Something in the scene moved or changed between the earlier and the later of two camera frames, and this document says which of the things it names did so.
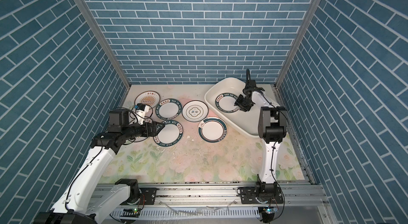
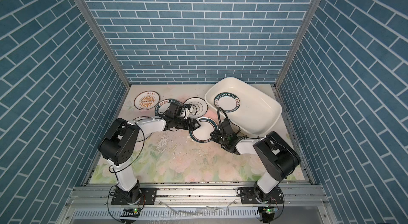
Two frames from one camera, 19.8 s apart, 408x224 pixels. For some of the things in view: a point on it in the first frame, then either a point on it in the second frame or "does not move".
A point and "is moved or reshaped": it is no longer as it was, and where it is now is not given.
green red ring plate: (212, 129) is moved or reshaped
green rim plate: (168, 109) does not move
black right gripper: (238, 102) → (215, 136)
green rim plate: (171, 134) → (228, 102)
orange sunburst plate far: (150, 98) does not move
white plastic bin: (220, 98) does not move
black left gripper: (153, 131) → (192, 124)
